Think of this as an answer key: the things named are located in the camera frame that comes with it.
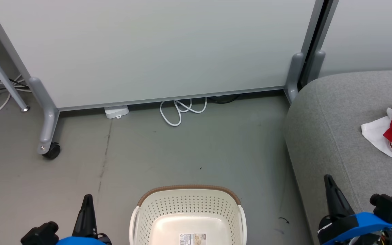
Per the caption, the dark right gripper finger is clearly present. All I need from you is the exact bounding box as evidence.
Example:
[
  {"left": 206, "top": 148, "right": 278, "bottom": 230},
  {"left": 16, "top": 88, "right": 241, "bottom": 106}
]
[{"left": 323, "top": 174, "right": 355, "bottom": 219}]

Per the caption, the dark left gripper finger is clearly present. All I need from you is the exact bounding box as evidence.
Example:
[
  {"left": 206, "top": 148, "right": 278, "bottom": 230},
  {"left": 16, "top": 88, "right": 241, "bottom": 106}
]
[{"left": 71, "top": 194, "right": 98, "bottom": 238}]

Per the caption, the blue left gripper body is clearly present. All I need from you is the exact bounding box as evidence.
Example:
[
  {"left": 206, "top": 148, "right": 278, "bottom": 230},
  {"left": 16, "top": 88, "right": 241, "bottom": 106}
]
[{"left": 55, "top": 233, "right": 112, "bottom": 245}]

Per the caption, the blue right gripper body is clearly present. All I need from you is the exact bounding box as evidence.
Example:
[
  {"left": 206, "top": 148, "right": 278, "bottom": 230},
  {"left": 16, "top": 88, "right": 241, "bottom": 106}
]
[{"left": 318, "top": 212, "right": 392, "bottom": 245}]

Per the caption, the cream perforated laundry basket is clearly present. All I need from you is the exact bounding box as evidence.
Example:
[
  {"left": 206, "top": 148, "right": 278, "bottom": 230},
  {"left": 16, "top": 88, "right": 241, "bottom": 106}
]
[{"left": 129, "top": 184, "right": 248, "bottom": 245}]

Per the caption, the grey fabric sofa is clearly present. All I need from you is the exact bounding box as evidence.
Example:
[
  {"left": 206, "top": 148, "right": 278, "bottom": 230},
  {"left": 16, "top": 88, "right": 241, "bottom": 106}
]
[{"left": 282, "top": 69, "right": 392, "bottom": 245}]

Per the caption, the black caster wheel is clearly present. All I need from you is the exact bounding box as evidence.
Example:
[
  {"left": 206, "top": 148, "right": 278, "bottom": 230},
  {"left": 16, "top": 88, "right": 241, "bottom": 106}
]
[{"left": 42, "top": 142, "right": 61, "bottom": 160}]

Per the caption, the paper label sticker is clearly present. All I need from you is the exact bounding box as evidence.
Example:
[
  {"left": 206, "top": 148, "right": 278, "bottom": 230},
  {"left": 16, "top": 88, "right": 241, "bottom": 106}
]
[{"left": 179, "top": 233, "right": 207, "bottom": 245}]

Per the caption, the grey partition leg with caster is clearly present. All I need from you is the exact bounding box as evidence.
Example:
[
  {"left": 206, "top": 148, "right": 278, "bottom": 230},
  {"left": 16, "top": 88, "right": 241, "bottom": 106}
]
[{"left": 28, "top": 77, "right": 60, "bottom": 156}]

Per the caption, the white power adapter box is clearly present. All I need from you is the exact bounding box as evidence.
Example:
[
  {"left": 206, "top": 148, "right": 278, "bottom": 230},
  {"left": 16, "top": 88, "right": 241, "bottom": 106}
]
[{"left": 104, "top": 105, "right": 129, "bottom": 119}]

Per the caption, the grey metal table leg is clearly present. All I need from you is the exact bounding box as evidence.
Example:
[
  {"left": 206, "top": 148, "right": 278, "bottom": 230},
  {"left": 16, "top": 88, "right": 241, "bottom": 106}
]
[{"left": 0, "top": 33, "right": 31, "bottom": 112}]

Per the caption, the narrow white partition panel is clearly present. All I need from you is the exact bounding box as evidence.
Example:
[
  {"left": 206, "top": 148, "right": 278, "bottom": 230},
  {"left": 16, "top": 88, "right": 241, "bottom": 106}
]
[{"left": 318, "top": 0, "right": 392, "bottom": 78}]

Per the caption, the wide white partition panel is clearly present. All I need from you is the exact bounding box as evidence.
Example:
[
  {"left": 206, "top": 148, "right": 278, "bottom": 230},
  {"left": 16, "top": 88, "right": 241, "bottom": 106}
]
[{"left": 0, "top": 0, "right": 325, "bottom": 112}]

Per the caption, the white coiled floor cable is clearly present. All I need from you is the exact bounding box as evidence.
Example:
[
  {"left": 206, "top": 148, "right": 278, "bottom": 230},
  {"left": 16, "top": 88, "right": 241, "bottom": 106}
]
[{"left": 159, "top": 98, "right": 208, "bottom": 127}]

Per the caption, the black cable under partition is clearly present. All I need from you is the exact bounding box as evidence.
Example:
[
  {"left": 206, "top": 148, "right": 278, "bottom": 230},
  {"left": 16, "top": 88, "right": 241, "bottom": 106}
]
[{"left": 208, "top": 95, "right": 241, "bottom": 104}]

